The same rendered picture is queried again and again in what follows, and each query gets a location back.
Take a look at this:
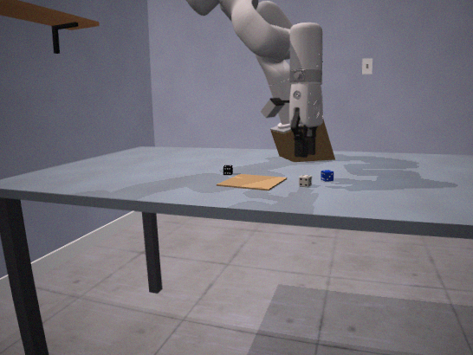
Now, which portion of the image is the tan flat mat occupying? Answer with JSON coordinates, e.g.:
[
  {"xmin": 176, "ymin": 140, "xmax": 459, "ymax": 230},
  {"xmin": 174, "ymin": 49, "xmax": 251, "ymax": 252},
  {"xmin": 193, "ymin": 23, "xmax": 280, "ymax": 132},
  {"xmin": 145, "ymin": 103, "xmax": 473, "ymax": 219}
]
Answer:
[{"xmin": 217, "ymin": 174, "xmax": 287, "ymax": 190}]

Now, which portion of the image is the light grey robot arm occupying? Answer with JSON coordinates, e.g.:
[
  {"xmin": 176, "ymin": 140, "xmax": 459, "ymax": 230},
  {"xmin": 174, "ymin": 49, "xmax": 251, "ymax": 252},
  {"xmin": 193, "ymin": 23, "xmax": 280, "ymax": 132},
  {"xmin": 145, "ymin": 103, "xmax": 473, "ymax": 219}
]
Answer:
[{"xmin": 186, "ymin": 0, "xmax": 322, "ymax": 129}]

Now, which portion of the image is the black die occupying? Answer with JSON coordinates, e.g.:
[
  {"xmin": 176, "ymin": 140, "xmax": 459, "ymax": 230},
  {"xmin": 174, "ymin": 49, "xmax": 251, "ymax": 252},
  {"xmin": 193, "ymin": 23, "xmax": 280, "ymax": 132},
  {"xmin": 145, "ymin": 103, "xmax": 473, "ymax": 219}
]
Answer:
[{"xmin": 224, "ymin": 165, "xmax": 233, "ymax": 175}]

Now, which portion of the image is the blue die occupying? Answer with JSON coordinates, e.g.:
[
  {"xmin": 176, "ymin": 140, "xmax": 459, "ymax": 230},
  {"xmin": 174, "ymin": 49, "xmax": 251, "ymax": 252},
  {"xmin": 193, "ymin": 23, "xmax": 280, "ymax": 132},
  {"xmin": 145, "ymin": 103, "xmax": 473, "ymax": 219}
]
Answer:
[{"xmin": 321, "ymin": 170, "xmax": 334, "ymax": 182}]

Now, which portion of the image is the white die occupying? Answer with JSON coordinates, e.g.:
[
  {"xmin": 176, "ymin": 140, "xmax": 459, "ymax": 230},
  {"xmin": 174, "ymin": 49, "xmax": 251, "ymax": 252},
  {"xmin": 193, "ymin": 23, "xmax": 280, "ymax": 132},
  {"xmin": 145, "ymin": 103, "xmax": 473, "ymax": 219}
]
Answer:
[{"xmin": 299, "ymin": 175, "xmax": 312, "ymax": 187}]

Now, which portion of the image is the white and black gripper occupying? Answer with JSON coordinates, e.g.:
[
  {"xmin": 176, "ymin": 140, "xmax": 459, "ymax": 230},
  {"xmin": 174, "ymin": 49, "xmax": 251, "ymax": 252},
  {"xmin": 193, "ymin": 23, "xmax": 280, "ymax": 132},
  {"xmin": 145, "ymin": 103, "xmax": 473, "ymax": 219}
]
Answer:
[{"xmin": 289, "ymin": 81, "xmax": 323, "ymax": 158}]

